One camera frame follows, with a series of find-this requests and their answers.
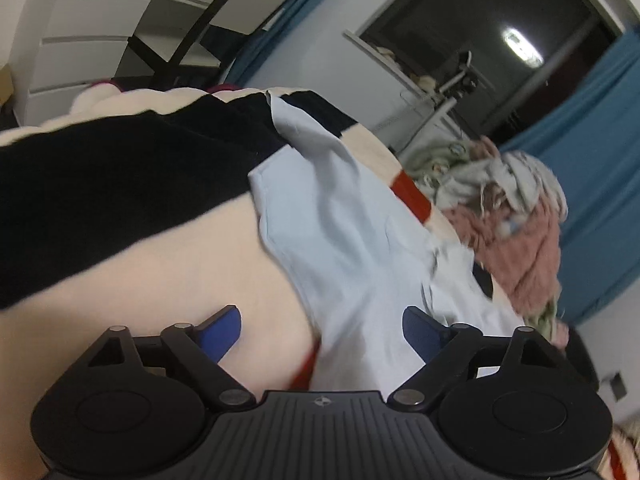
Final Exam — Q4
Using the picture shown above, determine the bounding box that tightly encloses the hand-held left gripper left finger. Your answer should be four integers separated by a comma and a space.
85, 304, 257, 410

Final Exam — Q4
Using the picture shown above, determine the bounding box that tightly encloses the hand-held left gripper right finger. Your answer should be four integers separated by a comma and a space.
387, 306, 571, 411

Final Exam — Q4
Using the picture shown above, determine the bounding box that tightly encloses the light blue shirt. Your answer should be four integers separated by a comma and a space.
248, 91, 526, 392

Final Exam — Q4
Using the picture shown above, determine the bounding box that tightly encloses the pile of clothes and blankets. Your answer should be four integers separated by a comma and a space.
402, 140, 558, 338

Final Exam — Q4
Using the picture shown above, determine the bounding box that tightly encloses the striped fleece blanket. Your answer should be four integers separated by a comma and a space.
0, 85, 640, 480

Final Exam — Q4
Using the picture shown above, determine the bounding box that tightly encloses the pink fleece blanket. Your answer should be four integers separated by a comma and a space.
445, 140, 563, 316

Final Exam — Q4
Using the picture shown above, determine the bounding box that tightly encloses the black armchair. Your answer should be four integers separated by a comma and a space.
562, 327, 601, 391

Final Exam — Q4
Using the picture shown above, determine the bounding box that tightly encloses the grey hoodie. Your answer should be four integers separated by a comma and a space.
447, 152, 568, 221

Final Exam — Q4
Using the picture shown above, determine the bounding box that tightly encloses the garment steamer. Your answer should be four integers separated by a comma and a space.
420, 50, 493, 151

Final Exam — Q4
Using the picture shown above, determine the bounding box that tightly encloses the beige cloth on windowsill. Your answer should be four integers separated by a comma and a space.
372, 45, 438, 93

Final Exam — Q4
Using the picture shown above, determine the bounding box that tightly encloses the black and white chair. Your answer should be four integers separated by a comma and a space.
127, 0, 308, 91

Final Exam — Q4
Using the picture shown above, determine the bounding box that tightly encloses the white dressing table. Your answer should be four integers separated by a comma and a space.
12, 0, 266, 126

